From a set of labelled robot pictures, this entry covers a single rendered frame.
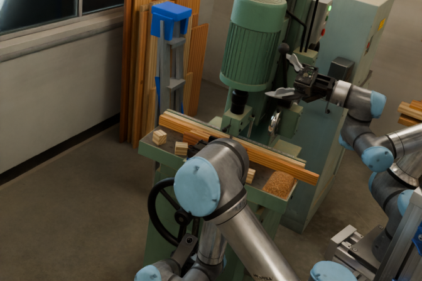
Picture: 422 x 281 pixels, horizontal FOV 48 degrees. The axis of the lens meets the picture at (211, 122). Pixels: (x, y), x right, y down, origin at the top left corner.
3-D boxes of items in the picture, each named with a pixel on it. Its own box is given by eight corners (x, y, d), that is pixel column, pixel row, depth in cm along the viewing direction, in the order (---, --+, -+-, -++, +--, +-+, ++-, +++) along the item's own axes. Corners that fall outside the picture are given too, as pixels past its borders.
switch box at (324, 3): (301, 39, 184) (311, -1, 176) (307, 34, 192) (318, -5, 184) (316, 44, 182) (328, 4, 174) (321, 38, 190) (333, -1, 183)
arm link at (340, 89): (350, 90, 149) (341, 112, 147) (336, 85, 150) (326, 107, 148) (352, 79, 142) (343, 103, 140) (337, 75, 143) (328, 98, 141)
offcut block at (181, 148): (186, 150, 180) (187, 142, 178) (186, 155, 177) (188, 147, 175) (174, 149, 179) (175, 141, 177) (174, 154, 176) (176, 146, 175)
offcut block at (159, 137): (166, 143, 182) (167, 134, 180) (158, 146, 180) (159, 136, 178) (159, 138, 184) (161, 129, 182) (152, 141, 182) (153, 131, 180)
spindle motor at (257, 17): (211, 82, 166) (227, -6, 151) (230, 67, 181) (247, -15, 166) (257, 98, 161) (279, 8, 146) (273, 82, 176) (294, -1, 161)
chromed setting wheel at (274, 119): (263, 140, 185) (270, 112, 179) (273, 127, 195) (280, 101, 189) (270, 143, 184) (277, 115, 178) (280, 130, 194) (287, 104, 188)
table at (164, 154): (122, 164, 176) (124, 151, 173) (164, 131, 201) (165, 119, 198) (275, 231, 158) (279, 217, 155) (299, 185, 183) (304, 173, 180)
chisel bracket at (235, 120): (218, 134, 178) (222, 114, 174) (233, 119, 189) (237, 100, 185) (237, 141, 176) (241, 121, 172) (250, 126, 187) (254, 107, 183)
